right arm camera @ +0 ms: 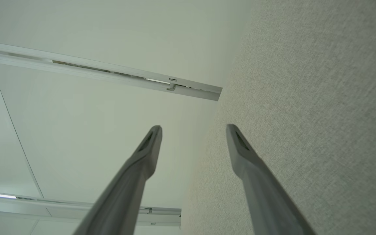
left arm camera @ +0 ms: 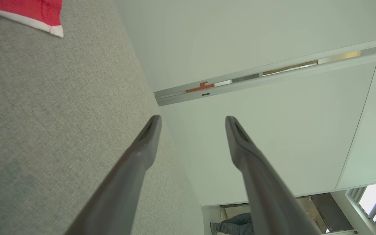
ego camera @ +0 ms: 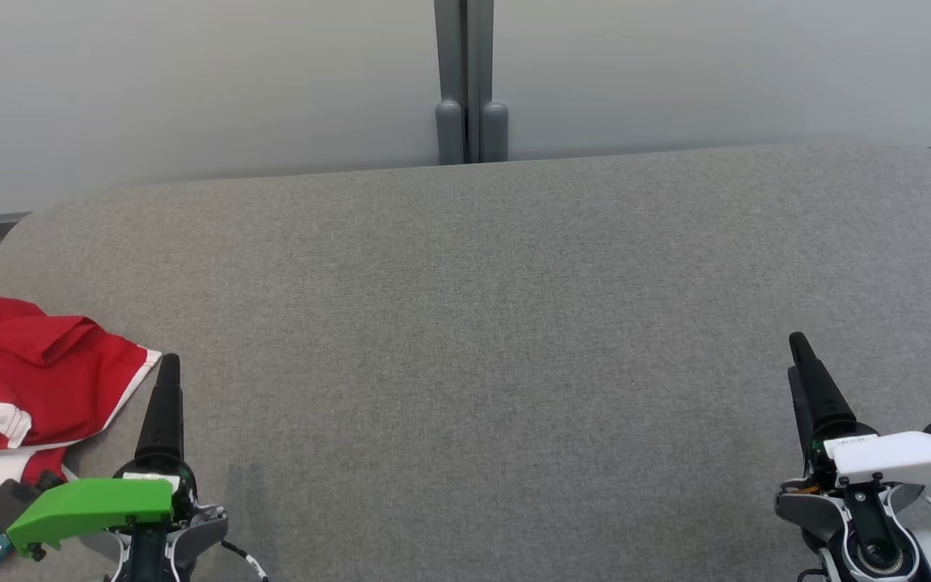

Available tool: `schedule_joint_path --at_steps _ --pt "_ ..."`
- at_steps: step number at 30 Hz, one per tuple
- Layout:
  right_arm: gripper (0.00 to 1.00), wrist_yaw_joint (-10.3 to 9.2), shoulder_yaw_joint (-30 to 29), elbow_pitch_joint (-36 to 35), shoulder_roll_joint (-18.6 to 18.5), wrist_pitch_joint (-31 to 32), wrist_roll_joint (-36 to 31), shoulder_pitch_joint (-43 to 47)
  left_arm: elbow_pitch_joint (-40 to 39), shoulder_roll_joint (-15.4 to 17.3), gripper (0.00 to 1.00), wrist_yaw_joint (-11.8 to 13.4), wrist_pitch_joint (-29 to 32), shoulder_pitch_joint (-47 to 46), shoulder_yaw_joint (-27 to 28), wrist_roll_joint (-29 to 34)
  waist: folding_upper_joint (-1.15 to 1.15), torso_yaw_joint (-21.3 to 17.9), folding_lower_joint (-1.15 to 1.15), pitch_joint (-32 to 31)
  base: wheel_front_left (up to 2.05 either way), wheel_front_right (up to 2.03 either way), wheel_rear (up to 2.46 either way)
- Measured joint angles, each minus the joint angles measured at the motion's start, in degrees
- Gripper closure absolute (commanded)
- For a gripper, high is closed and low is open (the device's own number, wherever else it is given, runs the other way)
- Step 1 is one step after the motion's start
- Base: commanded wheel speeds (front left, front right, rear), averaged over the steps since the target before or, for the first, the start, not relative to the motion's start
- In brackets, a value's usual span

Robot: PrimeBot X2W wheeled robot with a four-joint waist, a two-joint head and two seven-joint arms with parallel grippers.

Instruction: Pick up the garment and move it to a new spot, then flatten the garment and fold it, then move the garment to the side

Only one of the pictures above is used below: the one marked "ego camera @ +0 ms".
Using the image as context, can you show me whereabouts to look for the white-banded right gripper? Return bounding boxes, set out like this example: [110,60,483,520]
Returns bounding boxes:
[786,331,931,491]

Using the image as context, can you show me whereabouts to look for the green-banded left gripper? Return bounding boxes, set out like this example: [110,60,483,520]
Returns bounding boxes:
[6,353,196,560]

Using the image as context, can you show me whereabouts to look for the red shorts with white stripe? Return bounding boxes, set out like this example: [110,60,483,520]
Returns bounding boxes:
[0,289,163,453]

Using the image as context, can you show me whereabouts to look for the black white-marked arm cable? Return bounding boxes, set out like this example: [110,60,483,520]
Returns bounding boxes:
[221,540,270,582]

